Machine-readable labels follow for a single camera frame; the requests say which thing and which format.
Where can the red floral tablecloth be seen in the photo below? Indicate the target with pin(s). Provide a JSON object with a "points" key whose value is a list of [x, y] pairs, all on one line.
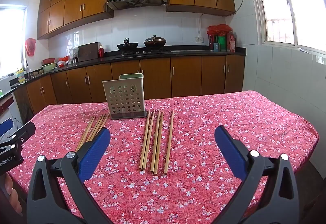
{"points": [[203, 117]]}

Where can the green plastic container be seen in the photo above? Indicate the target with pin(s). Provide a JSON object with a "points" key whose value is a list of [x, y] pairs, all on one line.
{"points": [[222, 44]]}

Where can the small red bottle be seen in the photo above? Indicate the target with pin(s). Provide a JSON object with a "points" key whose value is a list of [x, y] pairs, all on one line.
{"points": [[101, 52]]}

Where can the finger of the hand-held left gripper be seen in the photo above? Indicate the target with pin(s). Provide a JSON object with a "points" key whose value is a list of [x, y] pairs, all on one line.
{"points": [[5, 127], [24, 131]]}

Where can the red carton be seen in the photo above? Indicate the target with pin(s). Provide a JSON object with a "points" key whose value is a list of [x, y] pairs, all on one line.
{"points": [[231, 43]]}

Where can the black kitchen countertop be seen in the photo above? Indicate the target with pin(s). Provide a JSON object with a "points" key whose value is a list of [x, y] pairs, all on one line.
{"points": [[178, 53]]}

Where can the black gas stove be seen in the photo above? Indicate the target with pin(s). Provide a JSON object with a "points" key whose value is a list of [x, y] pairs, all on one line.
{"points": [[142, 52]]}

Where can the dark wooden cutting board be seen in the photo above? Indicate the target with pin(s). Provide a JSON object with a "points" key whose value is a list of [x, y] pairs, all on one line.
{"points": [[88, 52]]}

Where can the dark red bottle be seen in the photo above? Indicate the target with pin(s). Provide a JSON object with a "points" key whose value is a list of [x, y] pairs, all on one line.
{"points": [[211, 41]]}

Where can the wok with brown lid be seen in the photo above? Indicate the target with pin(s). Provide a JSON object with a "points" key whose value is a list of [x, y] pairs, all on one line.
{"points": [[154, 41]]}

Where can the brown wooden base cabinets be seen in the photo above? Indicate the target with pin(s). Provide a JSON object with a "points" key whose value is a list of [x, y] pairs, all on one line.
{"points": [[186, 76]]}

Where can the small blue box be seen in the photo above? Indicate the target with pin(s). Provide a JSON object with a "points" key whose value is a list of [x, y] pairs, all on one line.
{"points": [[216, 47]]}

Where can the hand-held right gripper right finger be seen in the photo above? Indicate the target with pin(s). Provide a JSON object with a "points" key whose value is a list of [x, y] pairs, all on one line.
{"points": [[229, 147]]}

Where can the metal sink faucet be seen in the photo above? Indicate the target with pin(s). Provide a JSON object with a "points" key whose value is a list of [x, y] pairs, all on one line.
{"points": [[26, 68]]}

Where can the large sliding window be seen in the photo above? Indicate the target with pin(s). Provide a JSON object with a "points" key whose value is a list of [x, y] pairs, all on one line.
{"points": [[280, 5]]}

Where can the clear glass jar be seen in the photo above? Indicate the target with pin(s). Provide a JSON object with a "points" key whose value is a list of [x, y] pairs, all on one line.
{"points": [[73, 55]]}

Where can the yellow dish soap bottle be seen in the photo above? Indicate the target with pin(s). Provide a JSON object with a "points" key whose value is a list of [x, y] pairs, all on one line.
{"points": [[20, 76]]}

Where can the small bright window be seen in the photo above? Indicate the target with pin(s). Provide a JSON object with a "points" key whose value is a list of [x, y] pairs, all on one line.
{"points": [[11, 40]]}

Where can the person's left hand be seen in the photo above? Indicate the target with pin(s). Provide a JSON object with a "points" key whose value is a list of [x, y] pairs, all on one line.
{"points": [[11, 198]]}

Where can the white wall socket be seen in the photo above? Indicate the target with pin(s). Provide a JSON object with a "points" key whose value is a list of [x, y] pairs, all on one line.
{"points": [[199, 39]]}

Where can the red plastic basin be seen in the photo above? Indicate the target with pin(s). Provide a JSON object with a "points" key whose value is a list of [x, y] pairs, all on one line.
{"points": [[49, 61]]}

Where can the red plastic bag on hook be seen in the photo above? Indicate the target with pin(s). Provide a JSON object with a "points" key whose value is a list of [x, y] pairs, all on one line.
{"points": [[30, 47]]}

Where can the green plastic basin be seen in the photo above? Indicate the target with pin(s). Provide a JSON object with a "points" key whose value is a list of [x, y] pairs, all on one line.
{"points": [[49, 67]]}

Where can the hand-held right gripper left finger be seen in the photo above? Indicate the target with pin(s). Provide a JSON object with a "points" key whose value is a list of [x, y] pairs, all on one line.
{"points": [[94, 152]]}

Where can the beige perforated utensil holder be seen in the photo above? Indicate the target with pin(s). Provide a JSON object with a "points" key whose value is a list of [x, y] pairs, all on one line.
{"points": [[123, 98]]}

